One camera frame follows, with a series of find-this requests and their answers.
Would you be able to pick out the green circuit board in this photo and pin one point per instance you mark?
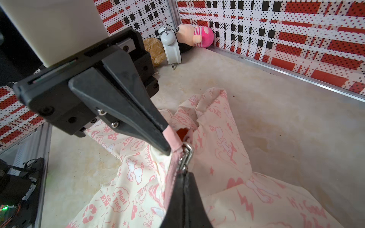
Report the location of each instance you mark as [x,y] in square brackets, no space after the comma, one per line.
[8,214]

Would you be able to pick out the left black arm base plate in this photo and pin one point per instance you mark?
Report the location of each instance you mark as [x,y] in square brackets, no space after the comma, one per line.
[22,185]

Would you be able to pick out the brown teddy bear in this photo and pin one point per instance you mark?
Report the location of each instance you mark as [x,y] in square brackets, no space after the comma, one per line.
[155,48]

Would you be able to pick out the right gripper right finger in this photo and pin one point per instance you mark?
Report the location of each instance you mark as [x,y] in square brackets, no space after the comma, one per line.
[194,212]

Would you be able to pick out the cream pink printed jacket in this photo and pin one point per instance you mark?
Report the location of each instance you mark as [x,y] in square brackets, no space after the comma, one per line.
[233,196]

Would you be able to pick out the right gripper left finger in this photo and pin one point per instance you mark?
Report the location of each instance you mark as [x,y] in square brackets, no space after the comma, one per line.
[175,215]

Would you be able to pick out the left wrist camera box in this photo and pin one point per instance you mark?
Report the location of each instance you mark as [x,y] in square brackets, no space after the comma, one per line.
[56,30]

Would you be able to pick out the pink plush doll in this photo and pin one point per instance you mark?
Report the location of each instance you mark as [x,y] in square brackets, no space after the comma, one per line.
[189,36]

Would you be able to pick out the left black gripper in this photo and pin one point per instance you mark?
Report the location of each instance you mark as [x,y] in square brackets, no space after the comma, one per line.
[123,101]

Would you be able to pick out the aluminium front rail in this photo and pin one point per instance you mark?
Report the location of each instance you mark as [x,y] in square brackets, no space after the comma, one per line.
[35,145]

